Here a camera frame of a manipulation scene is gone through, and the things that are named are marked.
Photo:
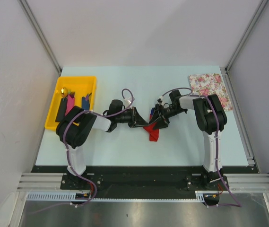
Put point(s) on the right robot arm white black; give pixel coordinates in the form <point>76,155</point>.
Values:
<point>211,120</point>

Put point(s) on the red paper napkin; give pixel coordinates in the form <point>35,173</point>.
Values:
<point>153,133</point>

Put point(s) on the floral placemat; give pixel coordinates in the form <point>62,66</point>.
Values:
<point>209,84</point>

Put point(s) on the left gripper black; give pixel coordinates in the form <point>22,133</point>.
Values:
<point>136,119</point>

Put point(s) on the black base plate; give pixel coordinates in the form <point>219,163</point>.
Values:
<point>148,194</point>

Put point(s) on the black napkin roll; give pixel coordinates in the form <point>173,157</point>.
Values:
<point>62,110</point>

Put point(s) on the navy napkin roll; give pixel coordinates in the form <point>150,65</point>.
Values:
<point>85,103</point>

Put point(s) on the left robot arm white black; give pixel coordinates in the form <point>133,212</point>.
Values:
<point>76,126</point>

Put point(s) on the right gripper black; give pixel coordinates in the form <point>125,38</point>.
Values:
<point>162,120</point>

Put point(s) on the pink napkin roll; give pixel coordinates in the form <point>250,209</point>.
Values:
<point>69,104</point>

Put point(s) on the yellow plastic tray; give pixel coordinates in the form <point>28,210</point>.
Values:
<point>80,85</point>

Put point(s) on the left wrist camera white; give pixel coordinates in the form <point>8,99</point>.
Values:
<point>129,100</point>

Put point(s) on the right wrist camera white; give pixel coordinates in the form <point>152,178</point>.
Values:
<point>160,100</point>

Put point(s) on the gold spoon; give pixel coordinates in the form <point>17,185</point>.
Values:
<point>64,92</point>

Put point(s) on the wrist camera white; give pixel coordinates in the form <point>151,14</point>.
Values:
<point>160,100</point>
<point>129,100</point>

